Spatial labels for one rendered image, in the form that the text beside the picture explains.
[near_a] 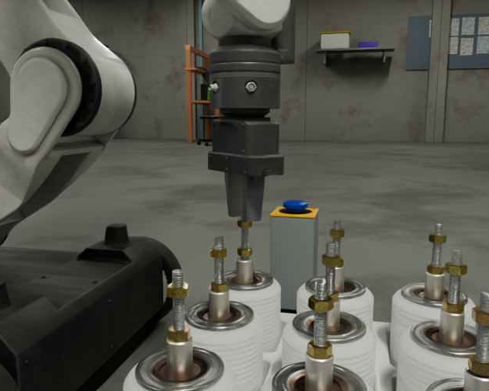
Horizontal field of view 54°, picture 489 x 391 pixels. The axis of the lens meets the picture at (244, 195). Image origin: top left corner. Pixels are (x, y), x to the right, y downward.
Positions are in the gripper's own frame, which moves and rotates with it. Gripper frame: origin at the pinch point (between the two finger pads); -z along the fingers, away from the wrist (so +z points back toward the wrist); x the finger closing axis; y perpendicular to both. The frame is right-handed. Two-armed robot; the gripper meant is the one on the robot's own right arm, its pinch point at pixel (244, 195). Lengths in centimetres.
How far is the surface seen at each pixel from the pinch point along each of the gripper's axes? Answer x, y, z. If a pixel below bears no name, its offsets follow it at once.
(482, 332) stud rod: -33.4, 3.0, -5.2
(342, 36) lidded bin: 578, -632, 153
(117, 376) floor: 29.5, 7.0, -36.7
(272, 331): -4.7, -1.0, -17.1
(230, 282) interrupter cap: -0.1, 2.2, -11.3
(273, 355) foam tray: -7.6, 1.0, -18.6
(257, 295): -4.3, 1.1, -11.9
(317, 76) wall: 652, -643, 88
